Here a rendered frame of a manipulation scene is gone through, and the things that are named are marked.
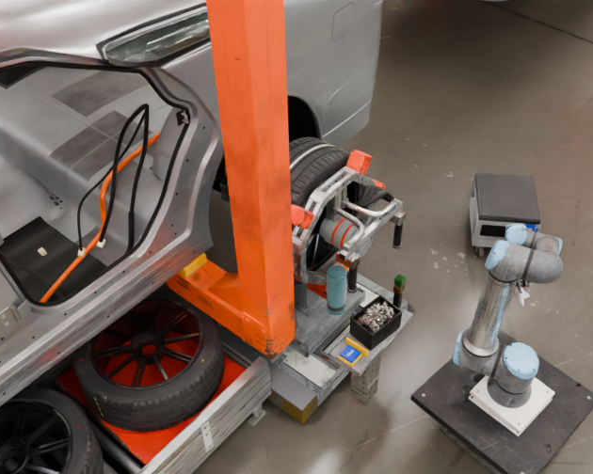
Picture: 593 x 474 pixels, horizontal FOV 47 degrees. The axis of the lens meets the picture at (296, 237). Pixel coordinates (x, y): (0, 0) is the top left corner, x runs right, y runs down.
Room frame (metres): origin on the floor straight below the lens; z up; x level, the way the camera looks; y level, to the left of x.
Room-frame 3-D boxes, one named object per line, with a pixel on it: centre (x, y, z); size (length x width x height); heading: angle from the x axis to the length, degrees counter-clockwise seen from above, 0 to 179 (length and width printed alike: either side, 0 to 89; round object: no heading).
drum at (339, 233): (2.19, -0.22, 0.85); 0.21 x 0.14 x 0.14; 49
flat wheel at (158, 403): (1.89, 0.69, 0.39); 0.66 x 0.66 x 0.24
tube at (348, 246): (2.08, -0.20, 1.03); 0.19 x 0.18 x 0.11; 49
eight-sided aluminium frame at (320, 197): (2.23, -0.17, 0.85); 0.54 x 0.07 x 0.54; 139
